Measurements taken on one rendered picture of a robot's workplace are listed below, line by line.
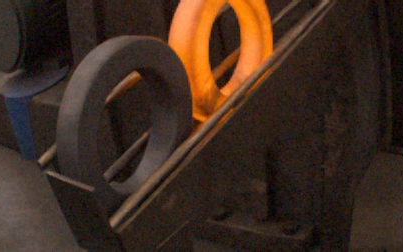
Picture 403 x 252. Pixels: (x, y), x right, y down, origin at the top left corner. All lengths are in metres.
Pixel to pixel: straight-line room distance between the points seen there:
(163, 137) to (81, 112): 0.15
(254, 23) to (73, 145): 0.33
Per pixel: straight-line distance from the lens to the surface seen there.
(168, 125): 0.66
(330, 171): 1.17
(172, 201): 0.63
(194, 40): 0.66
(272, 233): 1.40
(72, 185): 0.56
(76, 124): 0.54
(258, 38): 0.79
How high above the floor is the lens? 0.93
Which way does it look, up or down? 27 degrees down
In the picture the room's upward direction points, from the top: 9 degrees counter-clockwise
